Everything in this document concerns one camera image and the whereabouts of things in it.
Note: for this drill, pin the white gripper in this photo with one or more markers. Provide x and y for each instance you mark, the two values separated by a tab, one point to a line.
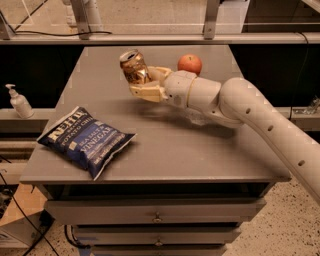
176	88

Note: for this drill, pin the orange soda can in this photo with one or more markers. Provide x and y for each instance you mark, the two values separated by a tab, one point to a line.
134	68

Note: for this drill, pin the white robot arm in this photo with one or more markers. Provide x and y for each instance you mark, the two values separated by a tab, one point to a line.
232	104

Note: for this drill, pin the red apple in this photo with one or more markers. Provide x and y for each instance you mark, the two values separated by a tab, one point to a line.
191	63

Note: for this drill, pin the blue potato chip bag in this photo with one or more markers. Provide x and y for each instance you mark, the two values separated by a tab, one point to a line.
86	141

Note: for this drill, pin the grey drawer cabinet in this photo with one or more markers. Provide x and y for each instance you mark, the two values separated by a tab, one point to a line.
178	189

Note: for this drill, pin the white pump lotion bottle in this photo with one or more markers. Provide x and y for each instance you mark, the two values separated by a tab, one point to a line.
19	103

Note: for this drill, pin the cardboard box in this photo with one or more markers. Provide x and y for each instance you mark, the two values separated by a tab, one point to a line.
18	225

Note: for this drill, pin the grey metal shelf rail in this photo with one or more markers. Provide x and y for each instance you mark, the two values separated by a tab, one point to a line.
138	39

